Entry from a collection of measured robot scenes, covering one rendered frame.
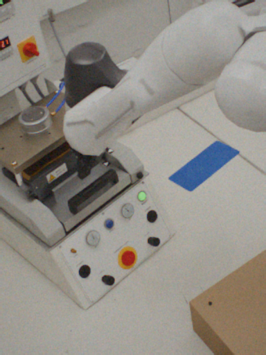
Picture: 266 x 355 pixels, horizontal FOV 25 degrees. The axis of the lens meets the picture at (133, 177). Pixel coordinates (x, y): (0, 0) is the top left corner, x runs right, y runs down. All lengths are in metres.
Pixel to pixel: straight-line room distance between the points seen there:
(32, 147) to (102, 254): 0.32
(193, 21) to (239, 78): 0.13
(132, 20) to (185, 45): 1.39
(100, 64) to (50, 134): 0.41
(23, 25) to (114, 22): 0.70
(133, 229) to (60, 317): 0.29
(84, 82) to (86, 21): 1.03
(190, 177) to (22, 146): 0.57
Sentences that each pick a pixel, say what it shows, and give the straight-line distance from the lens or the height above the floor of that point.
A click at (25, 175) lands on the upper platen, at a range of 1.50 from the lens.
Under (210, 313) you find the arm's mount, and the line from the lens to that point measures 1.36.
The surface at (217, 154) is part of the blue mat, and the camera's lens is 1.90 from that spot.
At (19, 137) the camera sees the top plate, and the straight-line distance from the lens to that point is 1.52.
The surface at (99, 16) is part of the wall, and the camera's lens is 2.19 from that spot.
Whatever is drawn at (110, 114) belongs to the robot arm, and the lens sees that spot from 1.01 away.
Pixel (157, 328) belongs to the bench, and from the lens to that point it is 1.49.
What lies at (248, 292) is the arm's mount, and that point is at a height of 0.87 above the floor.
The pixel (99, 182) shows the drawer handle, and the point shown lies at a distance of 1.48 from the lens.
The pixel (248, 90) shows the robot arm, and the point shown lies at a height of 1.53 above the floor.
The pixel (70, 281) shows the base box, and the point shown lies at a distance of 1.51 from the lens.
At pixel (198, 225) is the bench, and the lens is 1.68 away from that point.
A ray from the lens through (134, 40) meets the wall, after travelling 2.31.
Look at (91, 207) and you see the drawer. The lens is 1.50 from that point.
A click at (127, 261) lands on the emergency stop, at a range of 1.57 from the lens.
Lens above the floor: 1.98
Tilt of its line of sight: 41 degrees down
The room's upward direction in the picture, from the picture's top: 12 degrees counter-clockwise
